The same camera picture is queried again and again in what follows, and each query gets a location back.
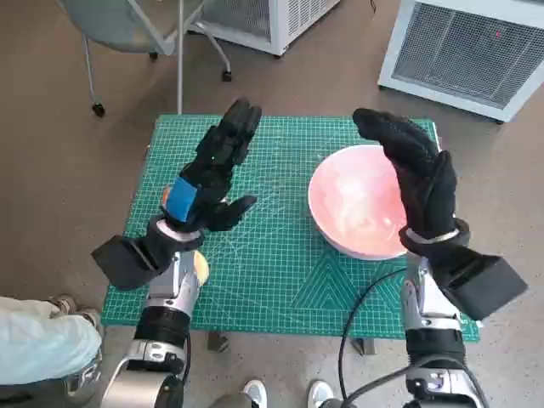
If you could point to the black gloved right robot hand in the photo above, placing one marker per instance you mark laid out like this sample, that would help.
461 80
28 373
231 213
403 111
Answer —
425 187

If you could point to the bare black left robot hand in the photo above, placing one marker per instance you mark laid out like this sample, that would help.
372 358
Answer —
212 170

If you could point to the pink bowl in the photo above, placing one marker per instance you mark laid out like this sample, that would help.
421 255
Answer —
353 200

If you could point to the round toy bread bun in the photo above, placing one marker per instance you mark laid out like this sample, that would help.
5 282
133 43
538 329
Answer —
202 268

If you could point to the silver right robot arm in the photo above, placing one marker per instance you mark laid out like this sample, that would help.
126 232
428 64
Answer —
429 331

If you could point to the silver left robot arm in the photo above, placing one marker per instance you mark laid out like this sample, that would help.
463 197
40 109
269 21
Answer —
166 297

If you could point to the green cutting mat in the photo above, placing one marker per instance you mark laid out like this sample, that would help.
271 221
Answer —
272 255

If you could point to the white metal pole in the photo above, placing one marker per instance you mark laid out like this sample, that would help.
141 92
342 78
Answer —
179 64

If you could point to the large white mesh cabinet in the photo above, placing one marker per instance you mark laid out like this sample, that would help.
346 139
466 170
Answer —
459 55

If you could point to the grey office chair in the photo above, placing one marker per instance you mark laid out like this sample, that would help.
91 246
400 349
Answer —
115 21

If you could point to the white shoe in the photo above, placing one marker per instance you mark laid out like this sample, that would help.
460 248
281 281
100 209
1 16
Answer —
319 394
255 393

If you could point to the person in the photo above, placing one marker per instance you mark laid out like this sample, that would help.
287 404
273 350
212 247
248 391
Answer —
38 336

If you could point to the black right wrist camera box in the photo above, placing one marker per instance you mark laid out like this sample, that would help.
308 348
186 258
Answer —
484 285

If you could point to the black table bracket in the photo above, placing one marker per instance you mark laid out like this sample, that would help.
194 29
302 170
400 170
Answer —
217 341
364 346

